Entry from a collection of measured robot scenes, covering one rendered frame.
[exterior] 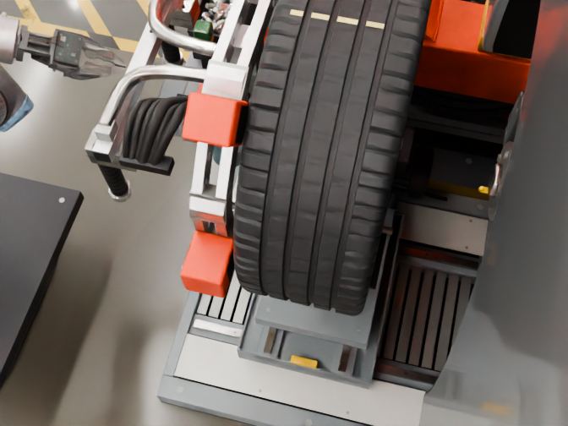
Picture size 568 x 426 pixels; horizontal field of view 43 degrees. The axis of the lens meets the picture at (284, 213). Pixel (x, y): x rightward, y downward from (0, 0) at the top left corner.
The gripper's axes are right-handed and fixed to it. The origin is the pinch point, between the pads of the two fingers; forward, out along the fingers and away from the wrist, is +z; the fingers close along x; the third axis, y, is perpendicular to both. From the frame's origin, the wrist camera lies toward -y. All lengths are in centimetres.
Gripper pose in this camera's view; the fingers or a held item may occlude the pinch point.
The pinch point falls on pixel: (118, 66)
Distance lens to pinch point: 157.8
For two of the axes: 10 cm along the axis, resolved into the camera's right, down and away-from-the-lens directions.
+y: 3.6, 0.6, -9.3
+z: 9.2, 1.5, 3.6
